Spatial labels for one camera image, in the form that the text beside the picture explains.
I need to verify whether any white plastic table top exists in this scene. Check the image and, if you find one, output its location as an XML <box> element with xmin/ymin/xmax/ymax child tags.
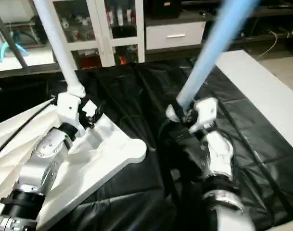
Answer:
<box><xmin>0</xmin><ymin>94</ymin><xmax>148</xmax><ymax>231</ymax></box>

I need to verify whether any white glass-door cabinet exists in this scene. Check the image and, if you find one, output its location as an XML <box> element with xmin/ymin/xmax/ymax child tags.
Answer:
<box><xmin>52</xmin><ymin>0</ymin><xmax>147</xmax><ymax>70</ymax></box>

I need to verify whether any black work mat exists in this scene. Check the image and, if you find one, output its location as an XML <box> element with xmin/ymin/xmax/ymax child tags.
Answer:
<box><xmin>0</xmin><ymin>58</ymin><xmax>293</xmax><ymax>231</ymax></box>

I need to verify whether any grey metal pole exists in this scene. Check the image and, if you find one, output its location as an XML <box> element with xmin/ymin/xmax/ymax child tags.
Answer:
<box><xmin>0</xmin><ymin>5</ymin><xmax>29</xmax><ymax>68</ymax></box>

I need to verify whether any white low drawer unit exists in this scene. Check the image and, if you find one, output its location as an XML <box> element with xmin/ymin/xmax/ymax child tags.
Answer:
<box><xmin>145</xmin><ymin>22</ymin><xmax>207</xmax><ymax>51</ymax></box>

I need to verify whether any white sheet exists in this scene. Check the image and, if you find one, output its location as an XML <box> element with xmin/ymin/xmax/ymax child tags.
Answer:
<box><xmin>215</xmin><ymin>49</ymin><xmax>293</xmax><ymax>157</ymax></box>

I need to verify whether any light blue hose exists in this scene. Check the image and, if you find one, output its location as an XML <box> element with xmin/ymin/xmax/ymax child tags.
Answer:
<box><xmin>0</xmin><ymin>36</ymin><xmax>29</xmax><ymax>61</ymax></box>

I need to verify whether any white plastic table leg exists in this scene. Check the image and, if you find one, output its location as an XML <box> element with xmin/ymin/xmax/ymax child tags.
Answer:
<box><xmin>166</xmin><ymin>0</ymin><xmax>258</xmax><ymax>122</ymax></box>
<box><xmin>33</xmin><ymin>0</ymin><xmax>87</xmax><ymax>99</ymax></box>

